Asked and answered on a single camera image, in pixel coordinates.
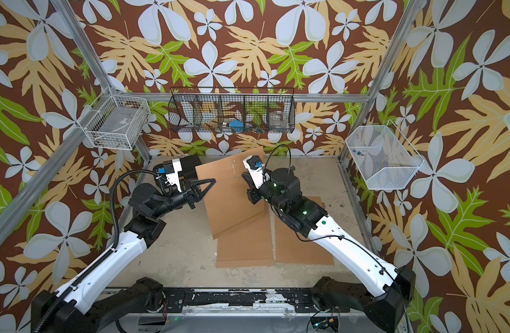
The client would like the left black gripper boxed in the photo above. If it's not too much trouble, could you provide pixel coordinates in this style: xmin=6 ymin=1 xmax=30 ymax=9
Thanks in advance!
xmin=152 ymin=178 xmax=213 ymax=221

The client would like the brown file bag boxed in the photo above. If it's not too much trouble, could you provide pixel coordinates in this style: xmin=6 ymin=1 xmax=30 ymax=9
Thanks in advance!
xmin=275 ymin=215 xmax=334 ymax=265
xmin=216 ymin=212 xmax=274 ymax=269
xmin=196 ymin=147 xmax=265 ymax=239

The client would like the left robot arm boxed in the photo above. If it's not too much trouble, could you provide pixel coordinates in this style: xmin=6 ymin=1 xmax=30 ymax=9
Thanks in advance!
xmin=31 ymin=178 xmax=216 ymax=332

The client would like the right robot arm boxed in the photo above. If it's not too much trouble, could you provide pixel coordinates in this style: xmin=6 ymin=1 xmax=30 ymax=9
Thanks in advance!
xmin=242 ymin=162 xmax=416 ymax=332

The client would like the blue object in basket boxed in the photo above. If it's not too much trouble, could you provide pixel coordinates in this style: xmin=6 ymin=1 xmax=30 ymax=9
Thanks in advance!
xmin=228 ymin=119 xmax=245 ymax=133

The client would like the white mesh basket right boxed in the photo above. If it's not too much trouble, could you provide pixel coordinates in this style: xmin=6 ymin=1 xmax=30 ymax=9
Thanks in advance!
xmin=346 ymin=122 xmax=425 ymax=191

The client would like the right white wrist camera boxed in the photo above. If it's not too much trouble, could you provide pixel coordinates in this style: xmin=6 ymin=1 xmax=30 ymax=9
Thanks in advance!
xmin=242 ymin=155 xmax=265 ymax=189

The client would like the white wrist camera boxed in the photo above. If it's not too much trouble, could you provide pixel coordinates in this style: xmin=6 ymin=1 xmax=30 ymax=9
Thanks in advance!
xmin=155 ymin=159 xmax=182 ymax=191
xmin=242 ymin=155 xmax=265 ymax=189

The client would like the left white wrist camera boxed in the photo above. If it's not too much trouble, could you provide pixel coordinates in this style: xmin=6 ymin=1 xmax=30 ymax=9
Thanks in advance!
xmin=155 ymin=159 xmax=182 ymax=191

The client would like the black wire basket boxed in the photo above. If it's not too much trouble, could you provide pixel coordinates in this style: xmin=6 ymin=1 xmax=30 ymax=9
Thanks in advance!
xmin=165 ymin=87 xmax=297 ymax=133

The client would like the white wire basket left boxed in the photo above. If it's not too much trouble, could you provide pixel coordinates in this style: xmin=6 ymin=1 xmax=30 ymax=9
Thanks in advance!
xmin=80 ymin=94 xmax=150 ymax=151

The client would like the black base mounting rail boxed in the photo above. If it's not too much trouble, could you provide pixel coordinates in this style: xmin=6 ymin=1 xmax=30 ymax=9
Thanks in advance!
xmin=158 ymin=287 xmax=330 ymax=314

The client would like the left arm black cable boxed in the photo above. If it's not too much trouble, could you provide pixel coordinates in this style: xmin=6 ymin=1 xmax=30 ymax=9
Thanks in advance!
xmin=31 ymin=168 xmax=160 ymax=333

